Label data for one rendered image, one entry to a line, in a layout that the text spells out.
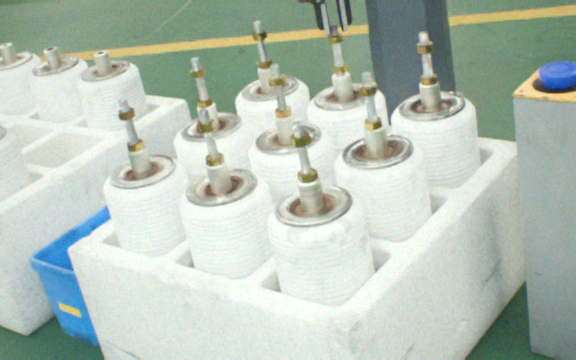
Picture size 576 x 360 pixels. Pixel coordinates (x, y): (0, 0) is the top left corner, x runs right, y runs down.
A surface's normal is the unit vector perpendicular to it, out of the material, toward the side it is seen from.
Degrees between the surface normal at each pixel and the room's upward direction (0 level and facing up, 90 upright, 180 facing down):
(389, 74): 90
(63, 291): 92
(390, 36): 90
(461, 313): 90
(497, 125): 0
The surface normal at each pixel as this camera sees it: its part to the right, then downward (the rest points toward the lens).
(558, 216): -0.58, 0.46
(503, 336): -0.18, -0.87
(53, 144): 0.79, 0.14
